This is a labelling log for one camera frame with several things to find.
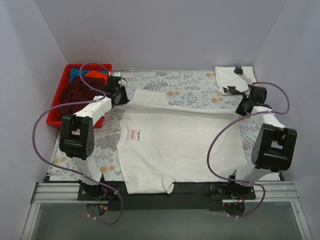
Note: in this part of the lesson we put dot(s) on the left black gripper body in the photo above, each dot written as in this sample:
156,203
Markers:
120,97

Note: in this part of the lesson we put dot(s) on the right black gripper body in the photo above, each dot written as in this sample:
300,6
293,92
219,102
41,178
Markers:
244,108

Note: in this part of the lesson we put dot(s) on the white Coca-Cola t-shirt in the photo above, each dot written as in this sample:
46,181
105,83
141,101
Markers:
162,144

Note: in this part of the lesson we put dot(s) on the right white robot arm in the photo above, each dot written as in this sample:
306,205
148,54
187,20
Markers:
273,149

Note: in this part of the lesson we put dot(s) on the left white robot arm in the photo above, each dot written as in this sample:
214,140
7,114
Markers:
77,138

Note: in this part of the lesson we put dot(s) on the orange t-shirt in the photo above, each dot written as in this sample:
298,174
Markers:
97,75

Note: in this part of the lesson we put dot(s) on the folded white printed t-shirt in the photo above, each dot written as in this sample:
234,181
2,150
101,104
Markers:
234,80

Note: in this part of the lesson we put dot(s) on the maroon t-shirt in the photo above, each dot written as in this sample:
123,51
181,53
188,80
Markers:
77,91

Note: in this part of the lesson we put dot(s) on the blue t-shirt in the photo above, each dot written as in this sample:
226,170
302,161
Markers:
74,72

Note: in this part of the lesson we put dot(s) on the red plastic bin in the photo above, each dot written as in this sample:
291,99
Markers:
54,117

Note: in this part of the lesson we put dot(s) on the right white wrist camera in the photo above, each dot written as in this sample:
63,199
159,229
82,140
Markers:
250,87

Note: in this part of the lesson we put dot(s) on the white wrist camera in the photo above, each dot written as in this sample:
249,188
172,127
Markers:
117,74
250,87

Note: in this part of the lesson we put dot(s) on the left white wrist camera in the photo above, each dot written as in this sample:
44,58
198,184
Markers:
117,74

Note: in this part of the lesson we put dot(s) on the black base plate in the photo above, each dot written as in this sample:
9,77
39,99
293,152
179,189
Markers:
213,196

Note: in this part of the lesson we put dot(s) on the aluminium frame rail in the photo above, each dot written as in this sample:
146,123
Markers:
55,193

